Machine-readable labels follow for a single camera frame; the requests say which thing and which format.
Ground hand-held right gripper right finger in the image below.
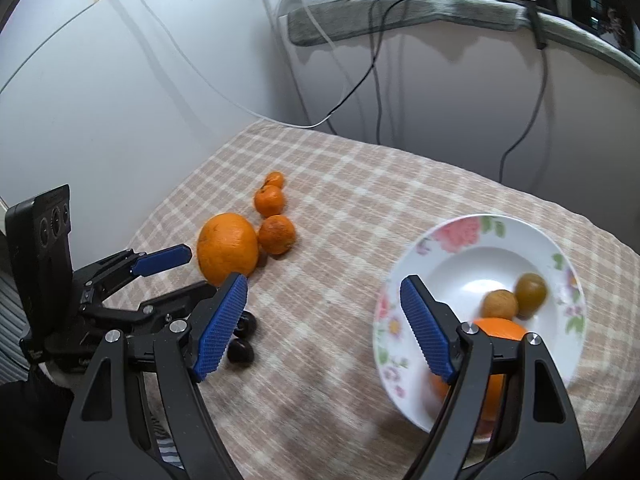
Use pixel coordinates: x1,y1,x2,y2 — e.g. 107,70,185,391
399,275,588,480

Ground dark cloth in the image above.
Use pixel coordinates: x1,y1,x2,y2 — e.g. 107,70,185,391
0,367,76,480

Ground large orange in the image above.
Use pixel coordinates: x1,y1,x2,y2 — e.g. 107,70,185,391
196,213,260,287
429,317,530,423

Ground grey stone window ledge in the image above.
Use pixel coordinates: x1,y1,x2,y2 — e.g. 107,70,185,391
286,0,640,83

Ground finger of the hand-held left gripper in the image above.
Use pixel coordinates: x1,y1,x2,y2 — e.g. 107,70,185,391
80,281,222,341
74,243,193,307

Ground white cable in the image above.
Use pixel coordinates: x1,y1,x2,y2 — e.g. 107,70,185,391
122,0,373,129

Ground white floral plate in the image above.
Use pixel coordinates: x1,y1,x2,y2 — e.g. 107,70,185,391
372,214,587,445

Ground beige checked tablecloth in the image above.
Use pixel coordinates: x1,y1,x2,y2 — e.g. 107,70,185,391
97,119,640,480

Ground dark plum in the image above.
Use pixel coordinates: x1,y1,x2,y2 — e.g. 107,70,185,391
226,339,255,365
233,311,258,337

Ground thick black cable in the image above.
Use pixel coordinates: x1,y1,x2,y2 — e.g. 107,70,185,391
497,2,551,183

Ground thin black cable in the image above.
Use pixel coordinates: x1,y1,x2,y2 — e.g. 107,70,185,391
320,0,441,117
367,0,406,147

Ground olive green round fruit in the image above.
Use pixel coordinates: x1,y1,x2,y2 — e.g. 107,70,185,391
515,272,549,318

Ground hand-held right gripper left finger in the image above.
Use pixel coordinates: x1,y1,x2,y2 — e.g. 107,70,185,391
57,272,249,480

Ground grey striped cloth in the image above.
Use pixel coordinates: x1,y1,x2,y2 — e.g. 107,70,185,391
0,267,33,386

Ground brown round fruit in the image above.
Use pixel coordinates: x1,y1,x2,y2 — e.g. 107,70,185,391
482,289,519,320

